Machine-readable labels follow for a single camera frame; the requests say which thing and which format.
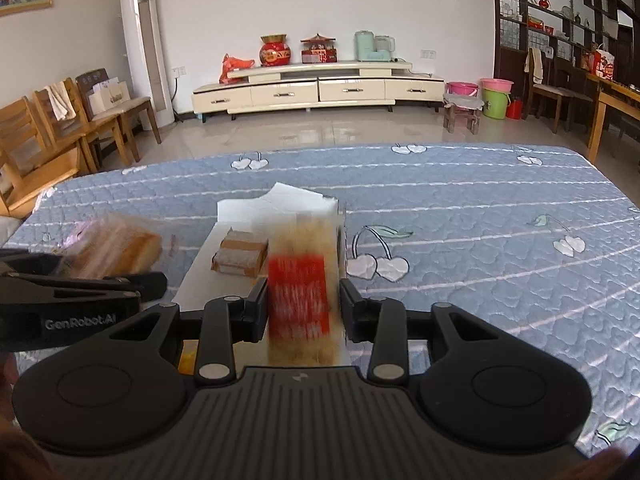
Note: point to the grey sofa cushion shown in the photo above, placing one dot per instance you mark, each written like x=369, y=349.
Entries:
x=7, y=230

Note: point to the brown wrapped packet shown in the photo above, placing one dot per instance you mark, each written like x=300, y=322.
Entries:
x=240, y=256

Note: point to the pink basin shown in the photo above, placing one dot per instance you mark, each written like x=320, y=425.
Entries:
x=462, y=89

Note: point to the white towel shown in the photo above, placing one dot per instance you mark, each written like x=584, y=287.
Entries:
x=61, y=100

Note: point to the dark wooden display shelf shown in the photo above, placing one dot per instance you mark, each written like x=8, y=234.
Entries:
x=555, y=5

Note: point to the green bucket pink rim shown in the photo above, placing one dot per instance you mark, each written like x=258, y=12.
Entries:
x=495, y=102

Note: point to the cream cloth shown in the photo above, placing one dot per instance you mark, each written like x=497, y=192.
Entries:
x=533, y=66

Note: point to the yellow snack packet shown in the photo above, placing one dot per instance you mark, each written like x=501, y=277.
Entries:
x=188, y=360

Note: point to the dark brown wooden chair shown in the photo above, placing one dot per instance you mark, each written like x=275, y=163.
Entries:
x=125, y=110

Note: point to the clear bread bag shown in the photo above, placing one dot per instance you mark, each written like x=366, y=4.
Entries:
x=120, y=247

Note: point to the red gift box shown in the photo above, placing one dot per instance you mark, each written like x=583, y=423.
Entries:
x=318, y=52

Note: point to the mint green kitchen appliance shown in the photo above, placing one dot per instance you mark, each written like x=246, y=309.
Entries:
x=372, y=47

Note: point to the red plastic container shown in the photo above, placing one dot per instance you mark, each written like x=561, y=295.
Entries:
x=515, y=108

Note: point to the light wooden chair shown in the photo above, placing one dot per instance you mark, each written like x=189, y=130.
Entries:
x=80, y=132
x=30, y=160

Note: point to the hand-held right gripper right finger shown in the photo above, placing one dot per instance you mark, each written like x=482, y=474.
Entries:
x=352, y=312

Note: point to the red and gold jar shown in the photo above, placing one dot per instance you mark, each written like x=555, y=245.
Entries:
x=275, y=52

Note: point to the white standing air conditioner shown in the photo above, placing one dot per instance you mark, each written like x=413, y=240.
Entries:
x=145, y=50

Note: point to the red gift bag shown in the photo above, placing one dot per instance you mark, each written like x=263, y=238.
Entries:
x=600, y=64

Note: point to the white paper bag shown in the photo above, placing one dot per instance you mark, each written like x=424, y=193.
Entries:
x=112, y=95

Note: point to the dark chair with cloth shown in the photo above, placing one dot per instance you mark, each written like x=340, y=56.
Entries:
x=555, y=92

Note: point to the wooden dining table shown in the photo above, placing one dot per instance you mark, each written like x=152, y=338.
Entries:
x=617, y=102

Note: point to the cream television cabinet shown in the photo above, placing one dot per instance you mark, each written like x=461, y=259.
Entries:
x=310, y=91

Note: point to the red plastic bag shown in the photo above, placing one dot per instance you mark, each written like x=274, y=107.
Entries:
x=235, y=70

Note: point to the small wooden stool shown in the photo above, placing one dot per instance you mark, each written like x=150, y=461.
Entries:
x=462, y=110

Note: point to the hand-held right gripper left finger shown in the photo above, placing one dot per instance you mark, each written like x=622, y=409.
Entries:
x=256, y=310

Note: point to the red label cracker packet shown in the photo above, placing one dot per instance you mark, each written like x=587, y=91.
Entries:
x=300, y=290

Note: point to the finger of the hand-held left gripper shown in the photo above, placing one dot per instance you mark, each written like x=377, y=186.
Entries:
x=150, y=285
x=30, y=261

